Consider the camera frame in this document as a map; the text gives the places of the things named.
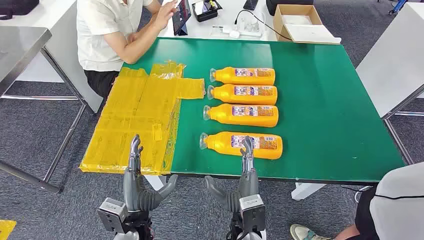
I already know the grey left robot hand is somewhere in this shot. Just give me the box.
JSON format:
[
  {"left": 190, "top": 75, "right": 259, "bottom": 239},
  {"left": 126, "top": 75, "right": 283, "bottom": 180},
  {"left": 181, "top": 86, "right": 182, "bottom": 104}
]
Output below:
[{"left": 123, "top": 134, "right": 179, "bottom": 213}]

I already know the person's right hand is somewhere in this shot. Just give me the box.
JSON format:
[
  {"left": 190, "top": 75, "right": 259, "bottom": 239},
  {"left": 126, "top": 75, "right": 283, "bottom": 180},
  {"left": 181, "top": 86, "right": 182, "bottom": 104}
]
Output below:
[{"left": 153, "top": 0, "right": 179, "bottom": 31}]

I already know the person's left hand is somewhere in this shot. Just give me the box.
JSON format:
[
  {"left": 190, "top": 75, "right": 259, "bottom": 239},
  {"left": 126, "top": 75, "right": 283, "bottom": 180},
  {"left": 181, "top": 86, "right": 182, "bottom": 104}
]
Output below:
[{"left": 126, "top": 30, "right": 142, "bottom": 44}]

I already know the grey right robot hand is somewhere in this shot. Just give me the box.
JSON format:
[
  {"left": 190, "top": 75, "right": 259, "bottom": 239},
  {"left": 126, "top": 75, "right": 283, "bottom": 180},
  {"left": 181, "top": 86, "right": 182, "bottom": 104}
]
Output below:
[{"left": 204, "top": 135, "right": 260, "bottom": 213}]

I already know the orange detergent bottle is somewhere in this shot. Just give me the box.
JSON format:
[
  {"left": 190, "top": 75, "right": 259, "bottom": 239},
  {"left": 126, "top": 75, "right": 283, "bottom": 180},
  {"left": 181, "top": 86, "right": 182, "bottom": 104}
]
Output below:
[
  {"left": 199, "top": 131, "right": 284, "bottom": 161},
  {"left": 206, "top": 83, "right": 278, "bottom": 106},
  {"left": 209, "top": 66, "right": 276, "bottom": 86},
  {"left": 202, "top": 103, "right": 279, "bottom": 128}
]

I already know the black tablet on stand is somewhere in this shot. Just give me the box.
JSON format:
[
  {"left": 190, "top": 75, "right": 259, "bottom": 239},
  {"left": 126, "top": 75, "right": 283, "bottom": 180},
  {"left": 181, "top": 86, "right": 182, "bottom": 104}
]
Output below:
[{"left": 172, "top": 0, "right": 192, "bottom": 36}]

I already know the white table leg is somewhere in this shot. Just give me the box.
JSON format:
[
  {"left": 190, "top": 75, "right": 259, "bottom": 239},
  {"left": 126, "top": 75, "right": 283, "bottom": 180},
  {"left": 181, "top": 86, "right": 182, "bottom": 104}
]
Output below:
[
  {"left": 291, "top": 182, "right": 327, "bottom": 202},
  {"left": 144, "top": 174, "right": 168, "bottom": 192}
]

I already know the person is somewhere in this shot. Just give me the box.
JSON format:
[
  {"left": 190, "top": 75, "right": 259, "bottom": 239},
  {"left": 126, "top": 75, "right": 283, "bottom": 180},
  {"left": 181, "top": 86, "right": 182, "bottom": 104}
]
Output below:
[
  {"left": 76, "top": 0, "right": 180, "bottom": 100},
  {"left": 289, "top": 162, "right": 424, "bottom": 240}
]

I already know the black tray with small items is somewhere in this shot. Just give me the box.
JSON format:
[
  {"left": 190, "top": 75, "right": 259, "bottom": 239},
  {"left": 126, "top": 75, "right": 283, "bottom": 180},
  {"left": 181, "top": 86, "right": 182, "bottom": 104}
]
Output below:
[{"left": 191, "top": 0, "right": 223, "bottom": 23}]

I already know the white table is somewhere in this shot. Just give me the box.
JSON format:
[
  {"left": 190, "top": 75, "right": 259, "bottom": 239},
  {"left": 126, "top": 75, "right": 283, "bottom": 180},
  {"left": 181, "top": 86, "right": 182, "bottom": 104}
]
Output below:
[
  {"left": 356, "top": 2, "right": 424, "bottom": 167},
  {"left": 0, "top": 0, "right": 104, "bottom": 115}
]

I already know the yellow taped cardboard sheet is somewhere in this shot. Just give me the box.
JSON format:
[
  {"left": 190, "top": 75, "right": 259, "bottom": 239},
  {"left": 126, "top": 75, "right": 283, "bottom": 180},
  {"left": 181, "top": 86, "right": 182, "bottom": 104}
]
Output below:
[{"left": 78, "top": 60, "right": 206, "bottom": 176}]

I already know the white power strip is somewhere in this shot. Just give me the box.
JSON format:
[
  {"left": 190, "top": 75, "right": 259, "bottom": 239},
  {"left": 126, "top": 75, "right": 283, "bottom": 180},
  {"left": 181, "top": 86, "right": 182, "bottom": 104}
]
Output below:
[{"left": 210, "top": 19, "right": 263, "bottom": 38}]

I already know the steel table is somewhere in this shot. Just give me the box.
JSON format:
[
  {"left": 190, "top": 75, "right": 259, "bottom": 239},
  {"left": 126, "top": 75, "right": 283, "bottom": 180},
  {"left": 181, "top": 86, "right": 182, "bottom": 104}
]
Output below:
[{"left": 0, "top": 26, "right": 87, "bottom": 195}]

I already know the brown cardboard box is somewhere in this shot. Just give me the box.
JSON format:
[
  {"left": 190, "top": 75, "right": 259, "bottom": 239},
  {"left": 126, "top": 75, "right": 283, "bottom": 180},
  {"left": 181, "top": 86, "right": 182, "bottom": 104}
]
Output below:
[{"left": 273, "top": 4, "right": 324, "bottom": 43}]

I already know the black bag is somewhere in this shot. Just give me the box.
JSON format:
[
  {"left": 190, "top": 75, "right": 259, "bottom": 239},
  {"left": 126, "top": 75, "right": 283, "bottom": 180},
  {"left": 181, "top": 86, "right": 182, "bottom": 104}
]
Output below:
[{"left": 0, "top": 0, "right": 40, "bottom": 21}]

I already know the yellow floor marker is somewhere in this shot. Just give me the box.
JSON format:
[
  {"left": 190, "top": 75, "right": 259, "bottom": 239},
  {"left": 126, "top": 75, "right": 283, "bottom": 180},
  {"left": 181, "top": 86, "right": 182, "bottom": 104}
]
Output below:
[{"left": 0, "top": 219, "right": 17, "bottom": 240}]

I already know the white flat box lid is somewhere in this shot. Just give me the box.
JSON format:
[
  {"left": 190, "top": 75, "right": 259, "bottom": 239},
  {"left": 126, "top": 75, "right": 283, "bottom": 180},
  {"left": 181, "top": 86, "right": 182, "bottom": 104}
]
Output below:
[{"left": 284, "top": 23, "right": 342, "bottom": 45}]

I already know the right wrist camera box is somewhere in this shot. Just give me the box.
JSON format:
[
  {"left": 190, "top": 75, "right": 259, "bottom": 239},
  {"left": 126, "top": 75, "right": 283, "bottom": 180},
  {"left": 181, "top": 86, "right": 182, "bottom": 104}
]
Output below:
[{"left": 239, "top": 194, "right": 267, "bottom": 233}]

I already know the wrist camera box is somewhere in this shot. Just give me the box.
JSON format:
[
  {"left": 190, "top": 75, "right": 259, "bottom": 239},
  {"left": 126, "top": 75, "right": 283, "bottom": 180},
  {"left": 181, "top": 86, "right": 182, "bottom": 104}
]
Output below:
[
  {"left": 239, "top": 194, "right": 267, "bottom": 233},
  {"left": 96, "top": 197, "right": 128, "bottom": 233}
]

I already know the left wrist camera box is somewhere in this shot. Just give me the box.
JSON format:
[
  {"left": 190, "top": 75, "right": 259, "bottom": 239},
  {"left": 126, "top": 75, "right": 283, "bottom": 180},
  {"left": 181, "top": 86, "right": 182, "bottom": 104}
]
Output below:
[{"left": 96, "top": 197, "right": 128, "bottom": 233}]

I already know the black cable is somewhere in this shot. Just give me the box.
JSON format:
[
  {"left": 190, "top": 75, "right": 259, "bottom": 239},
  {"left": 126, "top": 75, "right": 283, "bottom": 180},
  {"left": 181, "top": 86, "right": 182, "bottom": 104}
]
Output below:
[{"left": 234, "top": 9, "right": 293, "bottom": 42}]

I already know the blue metal cart frame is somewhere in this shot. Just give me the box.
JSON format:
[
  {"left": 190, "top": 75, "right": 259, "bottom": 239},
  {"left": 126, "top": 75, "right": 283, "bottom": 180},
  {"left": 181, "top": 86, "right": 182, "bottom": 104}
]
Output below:
[{"left": 388, "top": 0, "right": 409, "bottom": 16}]

